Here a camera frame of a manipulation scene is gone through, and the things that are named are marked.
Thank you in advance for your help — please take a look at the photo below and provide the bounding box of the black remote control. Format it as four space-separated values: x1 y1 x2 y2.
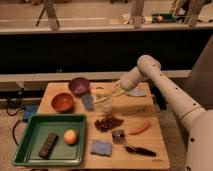
39 133 58 158

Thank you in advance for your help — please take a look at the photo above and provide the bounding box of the orange bowl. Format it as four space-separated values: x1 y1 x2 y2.
51 93 74 113

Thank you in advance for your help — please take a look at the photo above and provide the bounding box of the purple bowl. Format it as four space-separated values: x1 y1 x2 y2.
68 77 90 96

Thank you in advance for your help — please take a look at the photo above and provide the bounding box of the metal fork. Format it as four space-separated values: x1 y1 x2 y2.
122 107 146 116

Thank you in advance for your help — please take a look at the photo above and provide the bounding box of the black cable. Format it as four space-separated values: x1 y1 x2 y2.
4 87 26 146

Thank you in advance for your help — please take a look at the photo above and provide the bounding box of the blue sponge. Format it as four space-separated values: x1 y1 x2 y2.
90 140 112 156

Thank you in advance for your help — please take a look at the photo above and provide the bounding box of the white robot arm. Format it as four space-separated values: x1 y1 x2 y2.
95 55 213 171

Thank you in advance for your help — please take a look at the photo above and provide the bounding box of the wooden board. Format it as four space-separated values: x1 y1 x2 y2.
36 81 170 171

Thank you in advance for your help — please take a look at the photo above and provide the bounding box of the white paper cup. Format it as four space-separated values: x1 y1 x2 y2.
99 98 113 115

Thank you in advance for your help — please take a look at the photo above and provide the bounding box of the blue box on floor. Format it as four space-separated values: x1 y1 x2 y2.
23 105 38 122

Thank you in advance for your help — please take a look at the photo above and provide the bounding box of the green plastic tray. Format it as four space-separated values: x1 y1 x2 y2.
13 114 87 167

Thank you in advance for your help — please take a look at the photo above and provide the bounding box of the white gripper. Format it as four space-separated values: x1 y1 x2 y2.
93 81 124 104

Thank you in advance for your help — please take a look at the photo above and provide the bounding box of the orange carrot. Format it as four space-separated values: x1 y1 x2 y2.
129 121 151 135

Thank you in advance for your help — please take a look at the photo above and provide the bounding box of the yellow apple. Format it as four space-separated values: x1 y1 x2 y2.
64 129 78 145

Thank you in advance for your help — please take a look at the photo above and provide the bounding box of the light blue cloth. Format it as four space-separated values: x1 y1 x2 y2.
127 87 146 97

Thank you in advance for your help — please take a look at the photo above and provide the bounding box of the bunch of dark grapes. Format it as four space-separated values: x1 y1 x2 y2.
94 116 124 132

